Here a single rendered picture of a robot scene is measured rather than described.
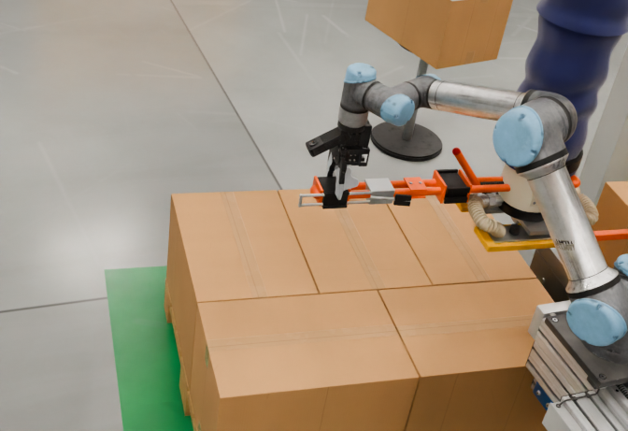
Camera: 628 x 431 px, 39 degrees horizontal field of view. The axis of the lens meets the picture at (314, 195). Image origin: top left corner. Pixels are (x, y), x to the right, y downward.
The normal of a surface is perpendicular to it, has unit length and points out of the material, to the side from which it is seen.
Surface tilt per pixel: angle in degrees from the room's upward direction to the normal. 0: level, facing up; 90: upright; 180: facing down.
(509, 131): 84
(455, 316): 0
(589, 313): 95
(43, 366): 0
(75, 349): 0
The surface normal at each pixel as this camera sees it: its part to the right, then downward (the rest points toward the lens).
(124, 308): 0.14, -0.82
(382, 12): -0.83, 0.20
